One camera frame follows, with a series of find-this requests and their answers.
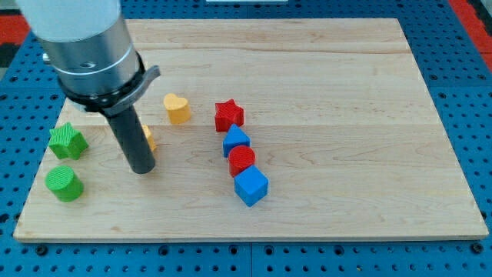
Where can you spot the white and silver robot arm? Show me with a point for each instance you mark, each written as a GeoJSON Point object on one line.
{"type": "Point", "coordinates": [88, 44]}

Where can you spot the red star block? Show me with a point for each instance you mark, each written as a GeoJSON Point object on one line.
{"type": "Point", "coordinates": [227, 114]}

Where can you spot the yellow hexagon block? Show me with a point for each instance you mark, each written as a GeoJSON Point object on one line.
{"type": "Point", "coordinates": [149, 137]}

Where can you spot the green star block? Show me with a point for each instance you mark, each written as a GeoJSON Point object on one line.
{"type": "Point", "coordinates": [67, 142]}

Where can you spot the blue triangle block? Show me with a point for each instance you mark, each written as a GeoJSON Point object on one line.
{"type": "Point", "coordinates": [234, 137]}

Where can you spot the red cylinder block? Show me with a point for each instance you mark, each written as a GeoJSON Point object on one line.
{"type": "Point", "coordinates": [240, 158]}

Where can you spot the light wooden board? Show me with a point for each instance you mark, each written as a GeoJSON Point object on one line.
{"type": "Point", "coordinates": [340, 120]}

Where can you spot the blue cube block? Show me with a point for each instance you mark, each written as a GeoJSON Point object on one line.
{"type": "Point", "coordinates": [251, 185]}

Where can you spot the yellow heart block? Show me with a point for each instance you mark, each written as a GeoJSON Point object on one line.
{"type": "Point", "coordinates": [178, 108]}

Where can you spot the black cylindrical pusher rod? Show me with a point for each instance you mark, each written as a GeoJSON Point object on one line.
{"type": "Point", "coordinates": [130, 136]}

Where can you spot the green cylinder block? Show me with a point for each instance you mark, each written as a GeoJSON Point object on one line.
{"type": "Point", "coordinates": [64, 184]}

